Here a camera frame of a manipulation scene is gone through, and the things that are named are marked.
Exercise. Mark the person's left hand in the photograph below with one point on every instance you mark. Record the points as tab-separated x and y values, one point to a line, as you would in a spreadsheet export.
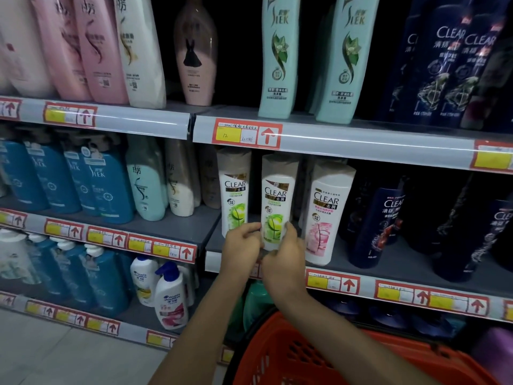
240	252

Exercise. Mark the person's right hand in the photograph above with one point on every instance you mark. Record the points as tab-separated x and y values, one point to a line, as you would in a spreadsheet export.
286	272

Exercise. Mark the grey store shelf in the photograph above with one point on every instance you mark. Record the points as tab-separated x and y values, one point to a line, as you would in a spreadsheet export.
180	228

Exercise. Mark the white pink-label shampoo bottle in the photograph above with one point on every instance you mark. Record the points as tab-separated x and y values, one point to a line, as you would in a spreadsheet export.
328	212

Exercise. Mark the orange shopping basket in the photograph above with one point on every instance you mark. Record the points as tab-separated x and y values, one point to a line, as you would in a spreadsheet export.
280	356

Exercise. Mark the person's right forearm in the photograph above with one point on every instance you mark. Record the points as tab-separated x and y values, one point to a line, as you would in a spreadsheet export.
340	344

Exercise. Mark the person's left forearm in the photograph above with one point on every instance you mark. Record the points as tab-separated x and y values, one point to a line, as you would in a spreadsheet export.
200	336

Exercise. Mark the navy round bottle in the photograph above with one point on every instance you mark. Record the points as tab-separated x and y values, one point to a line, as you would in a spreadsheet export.
433	324
344	306
386	316

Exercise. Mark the beige bottle brown base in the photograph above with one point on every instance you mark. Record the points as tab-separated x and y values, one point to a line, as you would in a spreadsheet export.
210	180

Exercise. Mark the white pump bottle blue cap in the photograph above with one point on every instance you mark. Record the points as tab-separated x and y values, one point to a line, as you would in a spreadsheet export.
142	276
170	300

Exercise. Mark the beige bottle white base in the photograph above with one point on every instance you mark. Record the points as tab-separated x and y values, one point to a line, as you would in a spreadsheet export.
180	188
196	176

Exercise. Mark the teal curvy bottle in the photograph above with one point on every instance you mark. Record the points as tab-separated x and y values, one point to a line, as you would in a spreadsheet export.
148	184

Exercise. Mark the grey metal store shelving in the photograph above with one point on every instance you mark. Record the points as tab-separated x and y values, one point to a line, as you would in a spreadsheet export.
246	134

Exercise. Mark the pink bottle black dress print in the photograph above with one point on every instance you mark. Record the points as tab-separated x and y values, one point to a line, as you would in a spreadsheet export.
196	56

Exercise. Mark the white tall bottle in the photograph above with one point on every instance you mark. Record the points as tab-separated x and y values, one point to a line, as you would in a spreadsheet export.
140	56

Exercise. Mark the purple pump bottle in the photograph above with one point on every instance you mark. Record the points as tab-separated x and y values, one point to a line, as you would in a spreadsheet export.
495	352

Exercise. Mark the white pump bottle yellow label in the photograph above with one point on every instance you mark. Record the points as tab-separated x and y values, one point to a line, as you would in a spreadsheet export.
12	256

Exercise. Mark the row of large navy bottles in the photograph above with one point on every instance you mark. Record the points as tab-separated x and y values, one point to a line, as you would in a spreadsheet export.
441	64

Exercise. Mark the pale pink tall bottle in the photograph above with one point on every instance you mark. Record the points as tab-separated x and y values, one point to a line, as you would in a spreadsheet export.
24	44

